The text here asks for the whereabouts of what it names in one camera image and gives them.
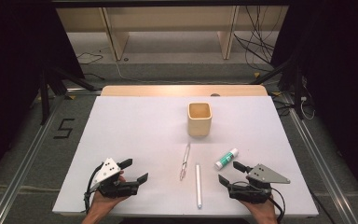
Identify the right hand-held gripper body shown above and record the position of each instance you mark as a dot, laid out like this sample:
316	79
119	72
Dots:
258	186

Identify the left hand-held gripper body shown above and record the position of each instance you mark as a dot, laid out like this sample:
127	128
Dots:
107	172

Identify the white green glue stick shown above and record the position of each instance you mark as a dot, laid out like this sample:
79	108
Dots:
227	158

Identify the white pen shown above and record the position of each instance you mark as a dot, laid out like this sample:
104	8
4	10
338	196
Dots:
198	186

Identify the clear slim pen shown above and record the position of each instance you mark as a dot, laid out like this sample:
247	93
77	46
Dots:
185	161

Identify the beige square pen holder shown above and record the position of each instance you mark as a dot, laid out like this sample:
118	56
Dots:
199	124

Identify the person's right hand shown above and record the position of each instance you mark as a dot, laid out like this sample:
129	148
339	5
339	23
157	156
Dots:
262	210

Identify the person's left hand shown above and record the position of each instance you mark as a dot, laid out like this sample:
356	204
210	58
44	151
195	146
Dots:
102	203

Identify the white board sheet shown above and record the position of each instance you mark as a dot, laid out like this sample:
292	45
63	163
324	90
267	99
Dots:
136	130

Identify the dark table grommet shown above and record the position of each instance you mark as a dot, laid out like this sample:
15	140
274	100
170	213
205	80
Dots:
215	95

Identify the light wooden table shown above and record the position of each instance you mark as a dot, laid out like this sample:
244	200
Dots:
167	90

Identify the black metal stand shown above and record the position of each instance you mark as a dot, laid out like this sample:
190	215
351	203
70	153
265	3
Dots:
45	93
297	90

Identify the black curtain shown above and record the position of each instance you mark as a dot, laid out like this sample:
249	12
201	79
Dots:
12	62
348	77

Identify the black metal crossbar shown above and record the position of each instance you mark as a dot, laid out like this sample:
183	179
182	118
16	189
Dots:
167	3

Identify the short aluminium floor rail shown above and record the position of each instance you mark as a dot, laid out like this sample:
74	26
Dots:
84	91

